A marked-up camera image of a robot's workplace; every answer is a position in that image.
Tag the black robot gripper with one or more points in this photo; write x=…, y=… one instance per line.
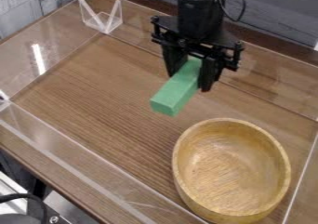
x=194, y=33

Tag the green rectangular block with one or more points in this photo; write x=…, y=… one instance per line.
x=177, y=91

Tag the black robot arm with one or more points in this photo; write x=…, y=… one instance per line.
x=194, y=33

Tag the brown wooden bowl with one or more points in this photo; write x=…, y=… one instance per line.
x=232, y=171

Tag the clear acrylic corner bracket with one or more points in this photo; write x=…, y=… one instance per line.
x=105, y=22

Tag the clear acrylic wall panels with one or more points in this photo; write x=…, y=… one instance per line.
x=78, y=125

